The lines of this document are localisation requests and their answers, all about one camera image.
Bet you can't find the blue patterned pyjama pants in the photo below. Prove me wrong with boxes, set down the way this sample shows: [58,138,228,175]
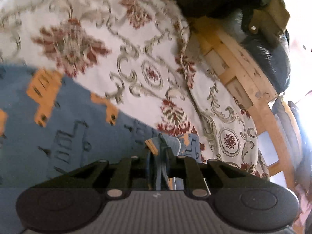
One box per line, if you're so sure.
[1,65,200,233]

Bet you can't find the white floral bedspread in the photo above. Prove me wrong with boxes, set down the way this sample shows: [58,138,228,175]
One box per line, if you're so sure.
[0,0,271,181]

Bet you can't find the black plastic bag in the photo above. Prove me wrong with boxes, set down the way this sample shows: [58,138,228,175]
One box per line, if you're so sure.
[222,10,291,94]

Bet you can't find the olive green garment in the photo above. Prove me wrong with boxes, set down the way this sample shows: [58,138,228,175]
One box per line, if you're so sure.
[242,0,290,48]

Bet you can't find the wooden bed frame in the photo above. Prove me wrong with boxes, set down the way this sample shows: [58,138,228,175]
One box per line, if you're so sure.
[125,0,305,234]

